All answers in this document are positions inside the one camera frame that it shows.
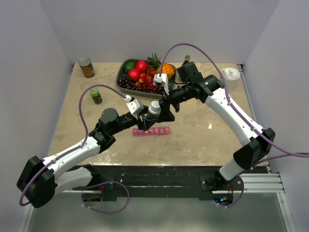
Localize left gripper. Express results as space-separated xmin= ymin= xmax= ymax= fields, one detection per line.
xmin=110 ymin=105 xmax=157 ymax=135

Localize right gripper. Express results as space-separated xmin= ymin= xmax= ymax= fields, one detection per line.
xmin=157 ymin=83 xmax=193 ymax=123

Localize white-capped pill bottle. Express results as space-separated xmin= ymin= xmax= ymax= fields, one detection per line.
xmin=146 ymin=101 xmax=161 ymax=119

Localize pink weekly pill organizer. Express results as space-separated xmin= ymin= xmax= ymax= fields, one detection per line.
xmin=132 ymin=126 xmax=171 ymax=136

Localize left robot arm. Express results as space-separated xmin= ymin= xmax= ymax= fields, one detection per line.
xmin=16 ymin=101 xmax=163 ymax=208

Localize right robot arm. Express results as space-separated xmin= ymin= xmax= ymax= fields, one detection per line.
xmin=154 ymin=62 xmax=275 ymax=190

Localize pineapple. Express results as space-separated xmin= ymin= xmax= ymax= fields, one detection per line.
xmin=146 ymin=53 xmax=175 ymax=80

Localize dark grapes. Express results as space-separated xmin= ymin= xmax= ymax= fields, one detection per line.
xmin=117 ymin=75 xmax=164 ymax=95

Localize red apple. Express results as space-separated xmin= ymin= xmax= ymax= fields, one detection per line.
xmin=128 ymin=68 xmax=141 ymax=82

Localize red pomegranate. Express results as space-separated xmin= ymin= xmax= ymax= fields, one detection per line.
xmin=135 ymin=60 xmax=148 ymax=73

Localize grey fruit tray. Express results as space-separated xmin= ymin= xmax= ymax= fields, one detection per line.
xmin=115 ymin=58 xmax=162 ymax=99

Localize green lime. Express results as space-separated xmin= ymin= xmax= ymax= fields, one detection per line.
xmin=124 ymin=62 xmax=136 ymax=73

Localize green glass bottle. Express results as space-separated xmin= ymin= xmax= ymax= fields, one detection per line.
xmin=182 ymin=55 xmax=190 ymax=66

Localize green-lidded spice jar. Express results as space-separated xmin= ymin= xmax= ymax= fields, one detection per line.
xmin=89 ymin=87 xmax=102 ymax=104

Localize tin can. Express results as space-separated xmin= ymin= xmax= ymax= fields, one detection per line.
xmin=78 ymin=57 xmax=95 ymax=78

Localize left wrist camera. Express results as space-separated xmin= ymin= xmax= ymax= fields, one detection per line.
xmin=125 ymin=95 xmax=144 ymax=119

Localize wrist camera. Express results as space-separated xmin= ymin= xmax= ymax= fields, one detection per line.
xmin=153 ymin=73 xmax=169 ymax=95
xmin=125 ymin=95 xmax=144 ymax=119

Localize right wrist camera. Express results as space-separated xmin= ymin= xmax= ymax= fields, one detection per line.
xmin=153 ymin=73 xmax=169 ymax=95

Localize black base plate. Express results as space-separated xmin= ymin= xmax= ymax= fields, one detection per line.
xmin=84 ymin=164 xmax=244 ymax=202

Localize lower purple cable loop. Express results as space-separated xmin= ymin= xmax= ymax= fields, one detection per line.
xmin=81 ymin=181 xmax=130 ymax=214

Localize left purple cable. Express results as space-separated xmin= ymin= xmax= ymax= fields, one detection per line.
xmin=19 ymin=84 xmax=128 ymax=206

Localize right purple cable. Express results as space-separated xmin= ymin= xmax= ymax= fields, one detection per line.
xmin=158 ymin=43 xmax=309 ymax=170

